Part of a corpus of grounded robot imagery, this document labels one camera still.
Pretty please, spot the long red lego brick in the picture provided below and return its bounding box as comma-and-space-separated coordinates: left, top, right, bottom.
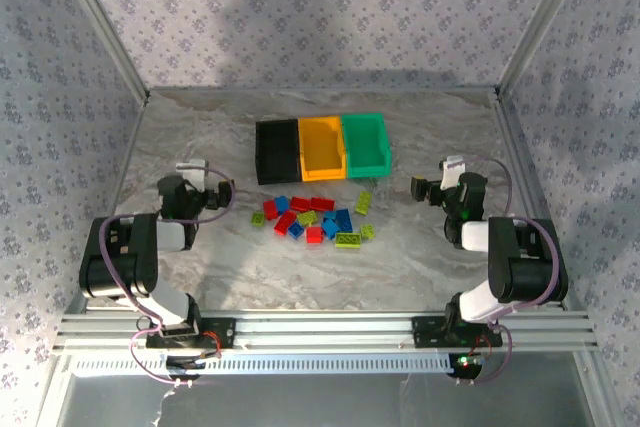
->
272, 210, 298, 237

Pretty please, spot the green plastic bin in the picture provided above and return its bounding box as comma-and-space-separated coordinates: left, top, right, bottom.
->
340, 112, 393, 180

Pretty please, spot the black plastic bin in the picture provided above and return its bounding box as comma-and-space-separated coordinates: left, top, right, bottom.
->
254, 118, 304, 186

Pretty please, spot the yellow plastic bin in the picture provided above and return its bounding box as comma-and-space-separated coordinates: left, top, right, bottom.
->
298, 115, 348, 182

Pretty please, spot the black left control board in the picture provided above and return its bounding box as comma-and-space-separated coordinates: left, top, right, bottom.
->
164, 354, 207, 382

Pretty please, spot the black control board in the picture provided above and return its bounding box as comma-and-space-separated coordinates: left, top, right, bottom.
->
447, 352, 485, 382
164, 354, 207, 382

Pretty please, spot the black right control board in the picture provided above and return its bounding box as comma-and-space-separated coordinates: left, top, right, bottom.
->
447, 352, 485, 382

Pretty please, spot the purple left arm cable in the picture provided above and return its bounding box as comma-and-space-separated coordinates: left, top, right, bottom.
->
98, 166, 237, 391

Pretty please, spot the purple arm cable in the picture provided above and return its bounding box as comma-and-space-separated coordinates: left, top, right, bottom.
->
462, 156, 561, 387
98, 166, 237, 391

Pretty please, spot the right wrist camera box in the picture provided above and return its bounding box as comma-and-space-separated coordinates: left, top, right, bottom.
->
438, 155, 468, 192

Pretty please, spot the aluminium side rail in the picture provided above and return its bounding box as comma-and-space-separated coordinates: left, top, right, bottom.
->
492, 89, 569, 311
67, 96, 151, 316

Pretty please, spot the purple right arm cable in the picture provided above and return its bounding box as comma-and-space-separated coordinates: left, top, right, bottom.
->
462, 156, 561, 387

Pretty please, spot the aluminium back rail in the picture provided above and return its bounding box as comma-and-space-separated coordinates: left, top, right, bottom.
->
144, 86, 501, 96

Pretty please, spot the red wire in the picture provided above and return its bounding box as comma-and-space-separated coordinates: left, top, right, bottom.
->
201, 330, 224, 359
472, 334, 494, 359

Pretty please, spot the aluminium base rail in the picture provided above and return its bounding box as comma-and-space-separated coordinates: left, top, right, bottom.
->
52, 310, 600, 354

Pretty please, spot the white slotted cable duct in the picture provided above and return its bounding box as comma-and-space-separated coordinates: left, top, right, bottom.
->
72, 352, 454, 376

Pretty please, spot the aluminium corner post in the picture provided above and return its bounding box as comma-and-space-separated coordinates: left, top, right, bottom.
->
494, 0, 596, 98
49, 0, 151, 104

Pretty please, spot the aluminium frame leg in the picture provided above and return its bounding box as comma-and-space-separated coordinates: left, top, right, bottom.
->
34, 352, 76, 427
574, 351, 617, 427

